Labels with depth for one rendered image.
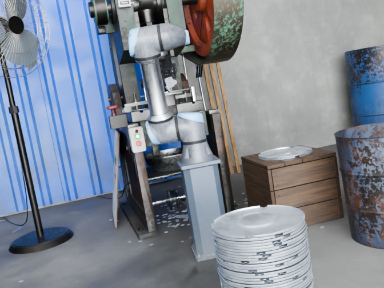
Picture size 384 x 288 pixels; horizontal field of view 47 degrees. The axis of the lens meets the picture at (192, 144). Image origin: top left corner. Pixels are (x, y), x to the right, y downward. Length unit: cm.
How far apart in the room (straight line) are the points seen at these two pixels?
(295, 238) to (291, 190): 97
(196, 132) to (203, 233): 47
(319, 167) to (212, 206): 62
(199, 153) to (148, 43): 54
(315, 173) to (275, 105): 207
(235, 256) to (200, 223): 76
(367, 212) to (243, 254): 84
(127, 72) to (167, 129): 99
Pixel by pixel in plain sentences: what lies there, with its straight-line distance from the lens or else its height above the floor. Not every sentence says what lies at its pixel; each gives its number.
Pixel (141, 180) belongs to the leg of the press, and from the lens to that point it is 250.
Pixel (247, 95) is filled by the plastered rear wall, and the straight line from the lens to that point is 422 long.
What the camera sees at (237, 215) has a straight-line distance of 151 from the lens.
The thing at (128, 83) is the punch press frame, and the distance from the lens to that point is 293.
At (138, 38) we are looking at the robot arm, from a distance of 192.
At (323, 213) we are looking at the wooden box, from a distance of 241.
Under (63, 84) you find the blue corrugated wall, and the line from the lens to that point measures 385.
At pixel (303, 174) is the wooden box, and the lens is 231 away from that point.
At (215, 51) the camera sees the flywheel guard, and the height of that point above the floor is 98.
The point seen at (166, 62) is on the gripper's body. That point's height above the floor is 95.
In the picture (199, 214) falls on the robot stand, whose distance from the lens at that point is 206.
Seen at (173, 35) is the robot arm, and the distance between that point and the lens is 192.
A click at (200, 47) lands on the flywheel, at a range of 295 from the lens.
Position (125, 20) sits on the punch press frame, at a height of 123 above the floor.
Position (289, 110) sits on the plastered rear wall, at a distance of 441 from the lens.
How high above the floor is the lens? 79
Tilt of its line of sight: 7 degrees down
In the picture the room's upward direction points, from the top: 9 degrees counter-clockwise
